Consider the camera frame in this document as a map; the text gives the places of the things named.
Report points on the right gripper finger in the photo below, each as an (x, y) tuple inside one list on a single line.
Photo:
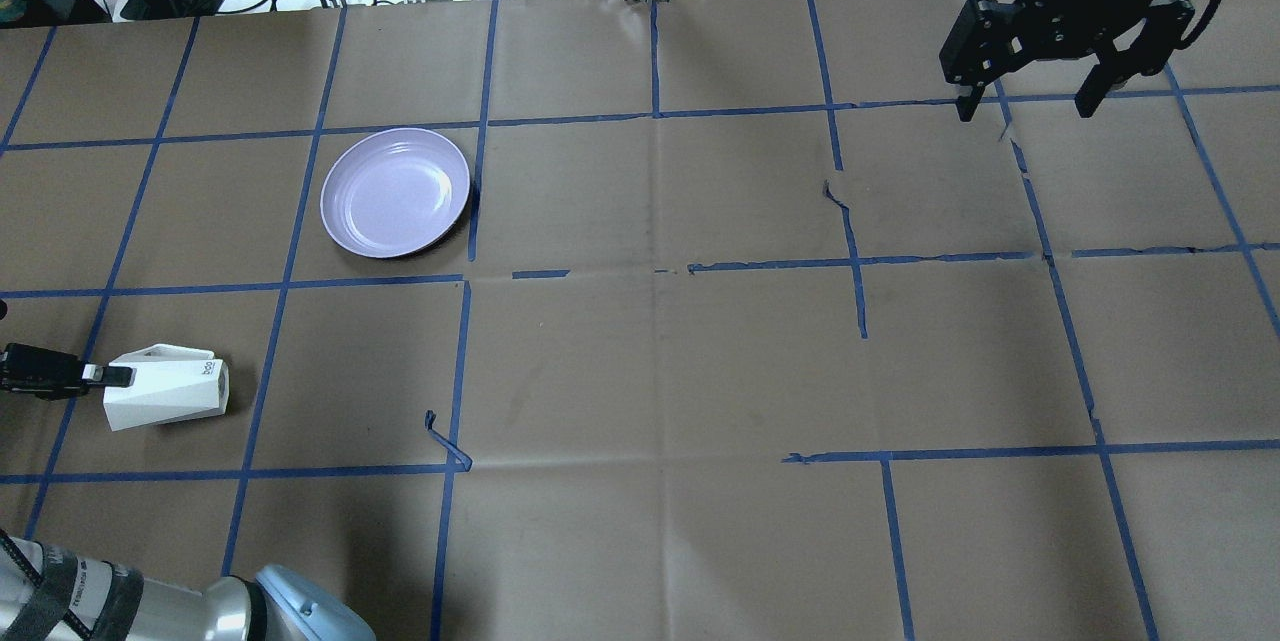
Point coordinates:
[(1112, 70), (970, 93)]

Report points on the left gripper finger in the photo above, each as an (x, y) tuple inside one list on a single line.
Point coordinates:
[(77, 375)]

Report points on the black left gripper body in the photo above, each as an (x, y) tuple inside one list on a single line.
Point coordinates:
[(38, 369)]

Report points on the white geometric cup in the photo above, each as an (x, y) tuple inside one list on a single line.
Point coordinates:
[(168, 384)]

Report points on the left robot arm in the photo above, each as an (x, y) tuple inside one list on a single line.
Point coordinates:
[(51, 593)]

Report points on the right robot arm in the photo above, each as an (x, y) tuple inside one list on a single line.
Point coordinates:
[(1127, 37)]

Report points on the lilac plate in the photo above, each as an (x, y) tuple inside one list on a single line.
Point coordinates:
[(395, 193)]

